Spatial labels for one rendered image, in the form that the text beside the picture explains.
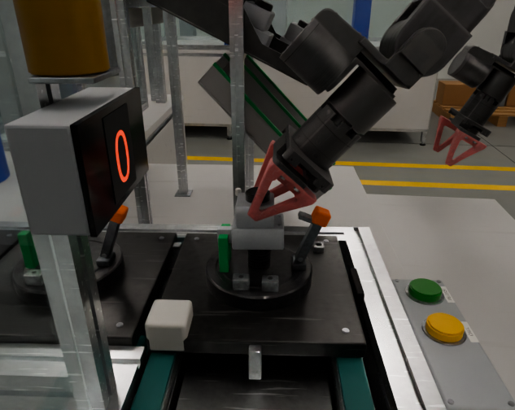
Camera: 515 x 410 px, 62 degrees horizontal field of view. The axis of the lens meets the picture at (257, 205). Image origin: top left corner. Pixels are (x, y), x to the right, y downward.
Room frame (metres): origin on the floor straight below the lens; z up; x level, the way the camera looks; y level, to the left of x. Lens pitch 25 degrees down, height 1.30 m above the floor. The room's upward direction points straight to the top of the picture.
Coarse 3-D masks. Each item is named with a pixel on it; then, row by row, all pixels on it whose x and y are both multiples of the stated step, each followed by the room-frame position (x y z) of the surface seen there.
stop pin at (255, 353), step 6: (252, 348) 0.35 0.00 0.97; (258, 348) 0.35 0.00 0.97; (252, 354) 0.35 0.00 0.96; (258, 354) 0.34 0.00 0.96; (252, 360) 0.34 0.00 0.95; (258, 360) 0.34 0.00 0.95; (252, 366) 0.34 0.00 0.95; (258, 366) 0.34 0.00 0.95; (252, 372) 0.34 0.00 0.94; (258, 372) 0.34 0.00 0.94; (252, 378) 0.35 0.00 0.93; (258, 378) 0.34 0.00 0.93
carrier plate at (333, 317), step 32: (192, 256) 0.53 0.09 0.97; (320, 256) 0.53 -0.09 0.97; (192, 288) 0.45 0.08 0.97; (320, 288) 0.45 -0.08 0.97; (192, 320) 0.39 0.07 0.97; (224, 320) 0.39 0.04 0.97; (256, 320) 0.39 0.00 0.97; (288, 320) 0.39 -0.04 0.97; (320, 320) 0.39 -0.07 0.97; (352, 320) 0.39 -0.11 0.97; (192, 352) 0.36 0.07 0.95; (224, 352) 0.36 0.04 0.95; (288, 352) 0.36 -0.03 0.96; (320, 352) 0.35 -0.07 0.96; (352, 352) 0.35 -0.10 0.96
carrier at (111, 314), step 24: (96, 240) 0.54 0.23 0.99; (120, 240) 0.58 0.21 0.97; (144, 240) 0.58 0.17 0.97; (168, 240) 0.58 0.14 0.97; (96, 264) 0.48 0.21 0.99; (120, 264) 0.49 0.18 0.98; (144, 264) 0.51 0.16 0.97; (120, 288) 0.45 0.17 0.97; (144, 288) 0.45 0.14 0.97; (120, 312) 0.40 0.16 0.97; (144, 312) 0.41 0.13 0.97; (120, 336) 0.36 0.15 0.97
